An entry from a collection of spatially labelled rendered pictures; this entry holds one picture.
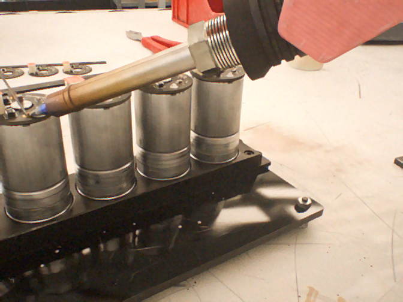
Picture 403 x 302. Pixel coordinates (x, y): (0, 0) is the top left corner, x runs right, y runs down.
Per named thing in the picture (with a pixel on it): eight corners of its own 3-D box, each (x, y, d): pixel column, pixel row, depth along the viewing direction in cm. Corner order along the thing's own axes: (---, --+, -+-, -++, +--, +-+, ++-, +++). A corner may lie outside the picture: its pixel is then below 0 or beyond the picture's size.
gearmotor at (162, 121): (200, 186, 20) (204, 81, 17) (153, 202, 18) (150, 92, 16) (173, 163, 21) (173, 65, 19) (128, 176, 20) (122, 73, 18)
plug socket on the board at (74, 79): (93, 97, 16) (92, 79, 15) (71, 101, 15) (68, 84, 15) (86, 90, 16) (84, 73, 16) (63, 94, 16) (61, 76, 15)
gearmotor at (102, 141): (146, 205, 18) (141, 94, 16) (91, 224, 17) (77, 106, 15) (122, 178, 20) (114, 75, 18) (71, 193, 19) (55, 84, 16)
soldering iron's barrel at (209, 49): (53, 137, 13) (243, 72, 11) (26, 93, 13) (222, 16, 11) (73, 118, 15) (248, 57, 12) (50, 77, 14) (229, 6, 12)
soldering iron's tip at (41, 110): (30, 124, 14) (54, 115, 14) (22, 111, 14) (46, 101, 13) (38, 118, 14) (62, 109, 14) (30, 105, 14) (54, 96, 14)
